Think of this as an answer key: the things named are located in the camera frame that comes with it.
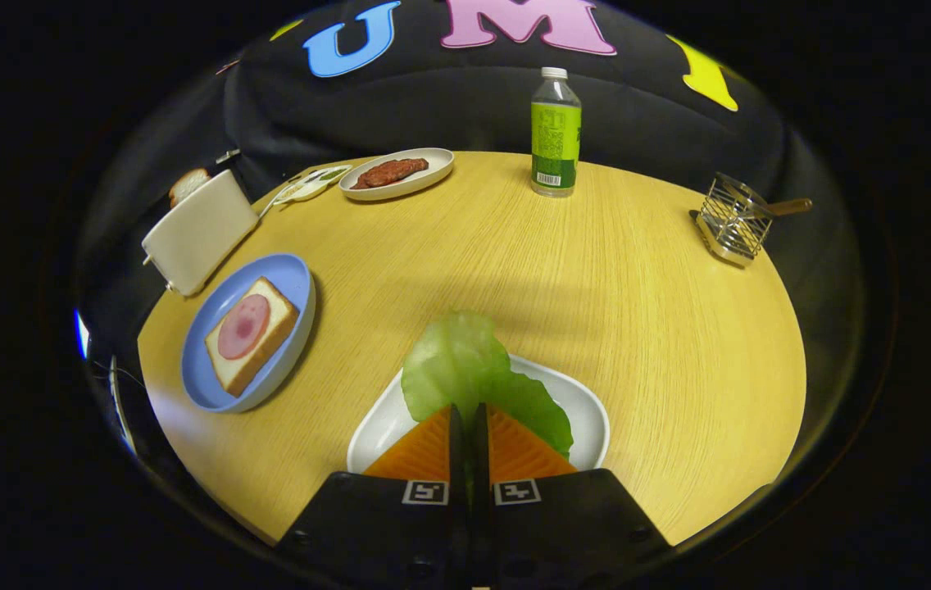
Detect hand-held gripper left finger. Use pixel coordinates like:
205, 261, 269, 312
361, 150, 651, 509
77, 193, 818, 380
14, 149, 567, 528
277, 403, 468, 590

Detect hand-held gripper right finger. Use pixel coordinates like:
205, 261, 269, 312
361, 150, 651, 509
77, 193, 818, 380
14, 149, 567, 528
470, 402, 671, 590

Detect green lettuce leaf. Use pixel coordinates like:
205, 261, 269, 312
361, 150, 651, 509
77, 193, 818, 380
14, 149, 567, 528
401, 310, 574, 460

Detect toasted bread slice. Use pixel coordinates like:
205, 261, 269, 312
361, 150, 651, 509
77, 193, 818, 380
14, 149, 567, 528
168, 167, 212, 209

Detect white rounded triangular plate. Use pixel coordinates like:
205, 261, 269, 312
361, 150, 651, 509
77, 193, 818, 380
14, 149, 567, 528
347, 354, 611, 474

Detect square bread slice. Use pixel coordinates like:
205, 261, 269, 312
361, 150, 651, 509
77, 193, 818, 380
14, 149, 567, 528
204, 276, 301, 398

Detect blue plate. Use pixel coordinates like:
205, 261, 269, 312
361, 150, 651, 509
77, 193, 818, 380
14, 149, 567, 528
180, 252, 317, 414

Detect pink ham slice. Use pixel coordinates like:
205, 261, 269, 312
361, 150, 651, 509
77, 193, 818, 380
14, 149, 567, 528
217, 294, 271, 361

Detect brown cooked meat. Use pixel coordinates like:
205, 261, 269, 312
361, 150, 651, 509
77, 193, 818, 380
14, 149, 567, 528
351, 157, 430, 191

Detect white oval plate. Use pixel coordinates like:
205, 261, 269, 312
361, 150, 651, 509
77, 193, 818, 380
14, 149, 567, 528
338, 147, 456, 202

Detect white divided dish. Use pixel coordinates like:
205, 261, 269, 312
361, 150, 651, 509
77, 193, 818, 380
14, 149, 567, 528
273, 164, 353, 205

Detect green label drink bottle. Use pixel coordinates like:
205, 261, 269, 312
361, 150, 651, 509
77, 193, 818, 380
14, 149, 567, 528
530, 66, 583, 198

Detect white toaster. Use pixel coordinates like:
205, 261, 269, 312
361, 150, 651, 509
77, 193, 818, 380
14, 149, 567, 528
141, 169, 260, 297

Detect black backdrop cloth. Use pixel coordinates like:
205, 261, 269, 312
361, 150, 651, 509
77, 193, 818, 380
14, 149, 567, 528
76, 0, 864, 345

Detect white toaster cable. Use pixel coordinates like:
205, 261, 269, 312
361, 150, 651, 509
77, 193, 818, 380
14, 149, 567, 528
257, 175, 304, 219

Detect metal wire rack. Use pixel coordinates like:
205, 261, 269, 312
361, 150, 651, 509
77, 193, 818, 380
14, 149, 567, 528
688, 172, 776, 268

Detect wooden handle utensil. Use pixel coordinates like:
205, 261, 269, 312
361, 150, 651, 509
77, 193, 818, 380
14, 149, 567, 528
724, 182, 814, 220

